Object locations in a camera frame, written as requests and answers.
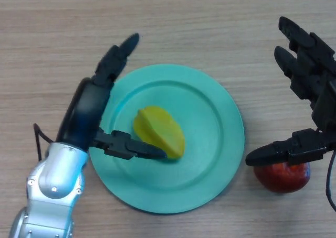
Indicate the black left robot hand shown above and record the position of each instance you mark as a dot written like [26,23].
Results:
[84,112]

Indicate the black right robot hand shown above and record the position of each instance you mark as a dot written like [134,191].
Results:
[315,78]

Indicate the yellow starfruit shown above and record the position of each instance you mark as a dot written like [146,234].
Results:
[160,133]

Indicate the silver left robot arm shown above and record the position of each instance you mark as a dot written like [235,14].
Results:
[52,175]

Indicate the green round plate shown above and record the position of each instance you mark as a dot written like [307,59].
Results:
[204,117]

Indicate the red apple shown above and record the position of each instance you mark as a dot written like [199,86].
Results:
[281,179]

